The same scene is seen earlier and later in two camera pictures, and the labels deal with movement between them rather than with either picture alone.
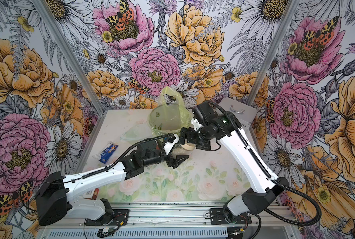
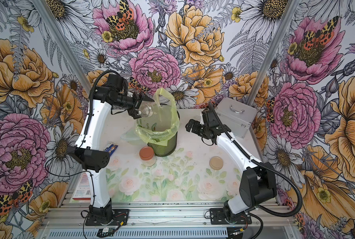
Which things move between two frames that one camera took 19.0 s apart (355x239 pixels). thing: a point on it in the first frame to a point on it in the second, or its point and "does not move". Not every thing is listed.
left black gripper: [170, 163] to [133, 112]
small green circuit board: [105, 232] does not move
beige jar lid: [189, 146] to [216, 163]
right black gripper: [191, 131] to [194, 130]
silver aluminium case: [243, 112] does not move
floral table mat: [208, 176] does not move
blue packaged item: [105, 152] does not move
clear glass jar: [177, 150] to [146, 108]
